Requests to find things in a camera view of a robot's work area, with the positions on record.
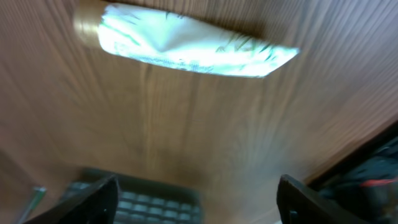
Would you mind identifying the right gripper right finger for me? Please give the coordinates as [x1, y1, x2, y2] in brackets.
[276, 174, 367, 224]

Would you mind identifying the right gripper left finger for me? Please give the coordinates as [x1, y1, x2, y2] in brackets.
[24, 175, 119, 224]

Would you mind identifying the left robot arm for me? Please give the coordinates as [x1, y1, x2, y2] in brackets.
[308, 122, 397, 223]

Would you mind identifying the grey plastic mesh basket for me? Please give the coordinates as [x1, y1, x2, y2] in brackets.
[58, 169, 204, 224]

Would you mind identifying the white Pantene tube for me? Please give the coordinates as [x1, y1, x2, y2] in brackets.
[73, 1, 300, 78]

